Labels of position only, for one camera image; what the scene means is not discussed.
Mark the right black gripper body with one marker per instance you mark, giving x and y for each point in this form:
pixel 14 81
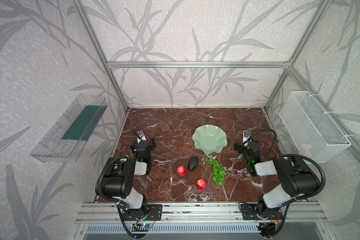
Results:
pixel 247 147

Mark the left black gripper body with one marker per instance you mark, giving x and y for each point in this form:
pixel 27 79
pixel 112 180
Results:
pixel 142 144

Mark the green fake grape bunch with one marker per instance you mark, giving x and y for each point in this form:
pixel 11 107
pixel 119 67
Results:
pixel 219 172

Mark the red fake apple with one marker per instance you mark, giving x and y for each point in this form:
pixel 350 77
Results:
pixel 181 171
pixel 201 184

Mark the dark fake avocado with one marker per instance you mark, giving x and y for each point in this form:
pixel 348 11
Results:
pixel 193 163

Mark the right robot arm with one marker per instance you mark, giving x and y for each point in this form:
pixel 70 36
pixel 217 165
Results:
pixel 300 178

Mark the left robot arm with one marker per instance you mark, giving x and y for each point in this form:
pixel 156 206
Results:
pixel 115 182

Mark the light green wavy fruit bowl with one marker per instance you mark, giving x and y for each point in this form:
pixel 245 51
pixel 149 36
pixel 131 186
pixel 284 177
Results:
pixel 210 139

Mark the pink object in basket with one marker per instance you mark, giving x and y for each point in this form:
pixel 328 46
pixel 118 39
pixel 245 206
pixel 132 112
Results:
pixel 306 150

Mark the green mat in bin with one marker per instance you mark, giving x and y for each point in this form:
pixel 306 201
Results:
pixel 83 126

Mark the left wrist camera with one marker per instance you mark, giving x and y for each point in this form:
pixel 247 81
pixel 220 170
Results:
pixel 140 135

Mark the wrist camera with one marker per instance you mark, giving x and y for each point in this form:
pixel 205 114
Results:
pixel 140 135
pixel 246 136

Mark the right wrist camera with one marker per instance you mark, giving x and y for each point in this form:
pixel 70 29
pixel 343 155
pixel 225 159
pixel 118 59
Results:
pixel 246 136

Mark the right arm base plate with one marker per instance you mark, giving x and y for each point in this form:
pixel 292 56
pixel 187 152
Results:
pixel 259 212

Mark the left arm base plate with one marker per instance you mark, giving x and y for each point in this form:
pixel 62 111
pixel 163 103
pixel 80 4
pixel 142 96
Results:
pixel 142 212

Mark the white wire mesh basket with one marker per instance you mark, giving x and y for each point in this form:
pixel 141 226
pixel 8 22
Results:
pixel 309 123

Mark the clear plastic wall bin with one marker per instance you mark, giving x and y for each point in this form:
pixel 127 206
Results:
pixel 52 148

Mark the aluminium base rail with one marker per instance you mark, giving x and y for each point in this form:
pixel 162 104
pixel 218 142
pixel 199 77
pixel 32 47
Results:
pixel 208 212

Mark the aluminium frame crossbar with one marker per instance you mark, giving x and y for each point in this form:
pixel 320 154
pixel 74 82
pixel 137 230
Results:
pixel 276 65

